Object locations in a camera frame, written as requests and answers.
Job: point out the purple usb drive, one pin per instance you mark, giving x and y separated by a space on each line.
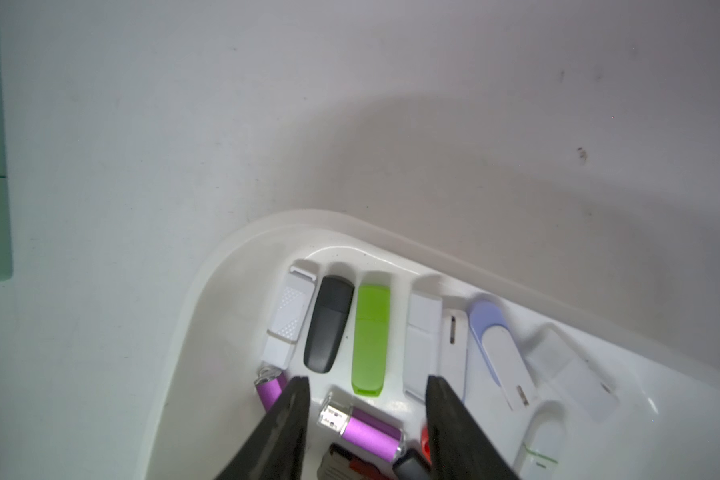
269 384
363 430

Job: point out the white textured usb drive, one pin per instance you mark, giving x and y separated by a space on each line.
290 312

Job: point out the red swivel usb drive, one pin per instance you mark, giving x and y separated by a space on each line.
341 464

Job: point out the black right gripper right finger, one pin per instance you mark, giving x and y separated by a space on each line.
459 449

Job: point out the white storage box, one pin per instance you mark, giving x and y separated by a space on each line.
667 425

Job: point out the dark grey usb drive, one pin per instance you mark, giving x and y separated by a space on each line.
412 466

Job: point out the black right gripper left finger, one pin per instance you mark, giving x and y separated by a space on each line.
276 447

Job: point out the lilac white usb drive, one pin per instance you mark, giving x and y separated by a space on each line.
453 349

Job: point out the lilac white swivel usb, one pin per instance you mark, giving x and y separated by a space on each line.
501 354

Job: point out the black usb drive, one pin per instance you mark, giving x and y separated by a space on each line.
328 322

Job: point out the red usb stick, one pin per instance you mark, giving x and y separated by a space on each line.
425 441

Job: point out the white usb drive green stripe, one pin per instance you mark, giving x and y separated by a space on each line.
539 453

